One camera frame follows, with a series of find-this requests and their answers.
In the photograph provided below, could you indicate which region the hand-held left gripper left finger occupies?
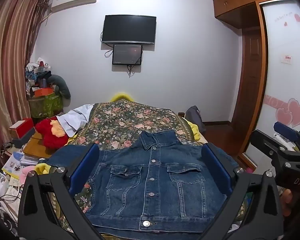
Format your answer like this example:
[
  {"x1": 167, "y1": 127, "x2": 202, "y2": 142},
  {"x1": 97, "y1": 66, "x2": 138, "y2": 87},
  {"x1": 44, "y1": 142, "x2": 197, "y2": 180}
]
[{"x1": 17, "y1": 143, "x2": 108, "y2": 240}]

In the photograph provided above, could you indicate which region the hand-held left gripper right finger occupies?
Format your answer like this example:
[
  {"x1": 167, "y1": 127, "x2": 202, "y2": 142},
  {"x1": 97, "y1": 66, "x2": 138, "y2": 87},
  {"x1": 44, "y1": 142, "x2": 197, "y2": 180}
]
[{"x1": 201, "y1": 143, "x2": 284, "y2": 240}]

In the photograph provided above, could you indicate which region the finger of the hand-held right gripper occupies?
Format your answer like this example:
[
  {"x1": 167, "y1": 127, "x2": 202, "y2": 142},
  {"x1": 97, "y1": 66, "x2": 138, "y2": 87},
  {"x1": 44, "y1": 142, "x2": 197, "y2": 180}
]
[
  {"x1": 249, "y1": 129, "x2": 300, "y2": 178},
  {"x1": 273, "y1": 122, "x2": 300, "y2": 151}
]

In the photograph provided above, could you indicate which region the blue denim jacket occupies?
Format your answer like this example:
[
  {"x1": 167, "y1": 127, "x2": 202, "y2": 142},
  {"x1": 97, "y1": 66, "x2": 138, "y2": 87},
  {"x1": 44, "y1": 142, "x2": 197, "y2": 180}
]
[{"x1": 46, "y1": 130, "x2": 240, "y2": 233}]

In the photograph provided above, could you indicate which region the pile of clothes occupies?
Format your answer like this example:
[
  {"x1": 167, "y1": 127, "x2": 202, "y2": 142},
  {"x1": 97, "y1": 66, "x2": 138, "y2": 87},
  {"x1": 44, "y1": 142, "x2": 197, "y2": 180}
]
[{"x1": 24, "y1": 57, "x2": 52, "y2": 96}]

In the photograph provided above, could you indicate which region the person's right hand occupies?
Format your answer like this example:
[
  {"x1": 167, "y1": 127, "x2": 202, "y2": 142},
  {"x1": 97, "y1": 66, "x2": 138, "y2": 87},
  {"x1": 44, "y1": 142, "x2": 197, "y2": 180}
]
[{"x1": 281, "y1": 188, "x2": 297, "y2": 217}]

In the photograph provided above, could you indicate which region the yellow bed sheet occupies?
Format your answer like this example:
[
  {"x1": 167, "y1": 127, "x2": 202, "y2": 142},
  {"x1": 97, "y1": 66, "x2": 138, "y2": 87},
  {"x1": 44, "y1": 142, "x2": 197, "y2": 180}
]
[{"x1": 183, "y1": 119, "x2": 202, "y2": 141}]

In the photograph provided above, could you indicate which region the light blue shirt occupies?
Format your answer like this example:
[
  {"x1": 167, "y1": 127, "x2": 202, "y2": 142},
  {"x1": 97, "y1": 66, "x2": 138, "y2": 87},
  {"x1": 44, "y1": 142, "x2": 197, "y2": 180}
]
[{"x1": 57, "y1": 104, "x2": 94, "y2": 137}]

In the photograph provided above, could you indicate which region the red plush toy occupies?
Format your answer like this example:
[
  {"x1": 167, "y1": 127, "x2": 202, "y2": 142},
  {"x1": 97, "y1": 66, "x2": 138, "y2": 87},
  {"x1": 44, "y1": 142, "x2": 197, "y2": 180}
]
[{"x1": 35, "y1": 116, "x2": 69, "y2": 150}]

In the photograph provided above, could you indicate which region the brown wooden board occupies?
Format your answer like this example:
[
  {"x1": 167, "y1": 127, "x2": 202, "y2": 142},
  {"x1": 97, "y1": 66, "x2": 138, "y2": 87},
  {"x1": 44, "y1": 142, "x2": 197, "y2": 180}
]
[{"x1": 23, "y1": 131, "x2": 56, "y2": 157}]

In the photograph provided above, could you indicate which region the grey backpack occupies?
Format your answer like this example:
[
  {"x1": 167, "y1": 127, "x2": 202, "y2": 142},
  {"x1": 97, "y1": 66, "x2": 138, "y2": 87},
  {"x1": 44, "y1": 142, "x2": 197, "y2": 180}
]
[{"x1": 185, "y1": 106, "x2": 207, "y2": 133}]

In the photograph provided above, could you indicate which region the green floral blanket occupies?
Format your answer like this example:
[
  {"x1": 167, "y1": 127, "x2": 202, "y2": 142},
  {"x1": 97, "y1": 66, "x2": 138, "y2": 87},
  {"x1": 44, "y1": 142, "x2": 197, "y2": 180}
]
[{"x1": 49, "y1": 99, "x2": 243, "y2": 240}]

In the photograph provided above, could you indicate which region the pink cloth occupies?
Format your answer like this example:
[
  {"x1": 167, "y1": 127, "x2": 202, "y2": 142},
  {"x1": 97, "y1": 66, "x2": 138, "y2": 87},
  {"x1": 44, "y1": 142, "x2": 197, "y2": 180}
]
[{"x1": 19, "y1": 165, "x2": 38, "y2": 182}]

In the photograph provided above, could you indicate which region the wooden door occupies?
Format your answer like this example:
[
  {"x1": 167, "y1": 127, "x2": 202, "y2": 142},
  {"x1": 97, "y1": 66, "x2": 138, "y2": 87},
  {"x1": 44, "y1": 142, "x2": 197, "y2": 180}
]
[{"x1": 230, "y1": 27, "x2": 263, "y2": 126}]

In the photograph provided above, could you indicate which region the dark grey box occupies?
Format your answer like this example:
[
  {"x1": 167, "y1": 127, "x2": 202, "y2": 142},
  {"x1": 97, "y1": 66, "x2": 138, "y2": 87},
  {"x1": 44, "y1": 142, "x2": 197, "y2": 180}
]
[{"x1": 11, "y1": 129, "x2": 37, "y2": 148}]

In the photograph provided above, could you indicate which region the stack of magazines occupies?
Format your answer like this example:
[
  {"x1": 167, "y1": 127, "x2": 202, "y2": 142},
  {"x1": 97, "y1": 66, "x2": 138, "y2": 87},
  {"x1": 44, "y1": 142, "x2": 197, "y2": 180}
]
[{"x1": 1, "y1": 152, "x2": 42, "y2": 173}]

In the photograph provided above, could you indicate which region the red box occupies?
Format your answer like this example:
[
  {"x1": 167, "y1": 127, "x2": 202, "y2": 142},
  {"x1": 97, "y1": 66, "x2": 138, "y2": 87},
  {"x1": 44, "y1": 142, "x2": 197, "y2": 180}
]
[{"x1": 9, "y1": 118, "x2": 36, "y2": 139}]

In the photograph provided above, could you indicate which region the green storage box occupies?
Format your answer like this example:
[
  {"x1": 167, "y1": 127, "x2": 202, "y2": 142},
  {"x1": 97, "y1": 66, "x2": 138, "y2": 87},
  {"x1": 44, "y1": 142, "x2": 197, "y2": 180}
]
[{"x1": 28, "y1": 92, "x2": 63, "y2": 118}]

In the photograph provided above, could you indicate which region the yellow plush toy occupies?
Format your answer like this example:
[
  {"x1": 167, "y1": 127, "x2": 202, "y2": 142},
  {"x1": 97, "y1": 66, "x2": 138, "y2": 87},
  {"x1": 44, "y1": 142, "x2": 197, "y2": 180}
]
[{"x1": 111, "y1": 92, "x2": 135, "y2": 102}]

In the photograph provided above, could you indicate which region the orange box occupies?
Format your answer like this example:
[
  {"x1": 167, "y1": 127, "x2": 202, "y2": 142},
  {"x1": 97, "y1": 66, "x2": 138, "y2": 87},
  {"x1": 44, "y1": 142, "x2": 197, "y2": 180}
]
[{"x1": 33, "y1": 87, "x2": 53, "y2": 97}]

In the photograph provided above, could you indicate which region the striped brown curtain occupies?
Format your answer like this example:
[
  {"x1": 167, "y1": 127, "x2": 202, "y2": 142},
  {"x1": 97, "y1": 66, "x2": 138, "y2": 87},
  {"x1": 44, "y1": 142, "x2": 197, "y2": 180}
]
[{"x1": 0, "y1": 0, "x2": 52, "y2": 171}]

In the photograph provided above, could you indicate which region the small black wall monitor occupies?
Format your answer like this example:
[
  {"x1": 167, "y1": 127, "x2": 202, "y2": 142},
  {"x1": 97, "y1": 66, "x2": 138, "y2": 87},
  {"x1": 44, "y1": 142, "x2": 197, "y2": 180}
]
[{"x1": 112, "y1": 44, "x2": 143, "y2": 66}]

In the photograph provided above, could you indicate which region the black wall television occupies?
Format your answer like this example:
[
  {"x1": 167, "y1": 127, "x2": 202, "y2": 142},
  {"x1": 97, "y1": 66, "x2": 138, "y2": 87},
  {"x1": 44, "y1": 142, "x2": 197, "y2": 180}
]
[{"x1": 101, "y1": 15, "x2": 157, "y2": 45}]

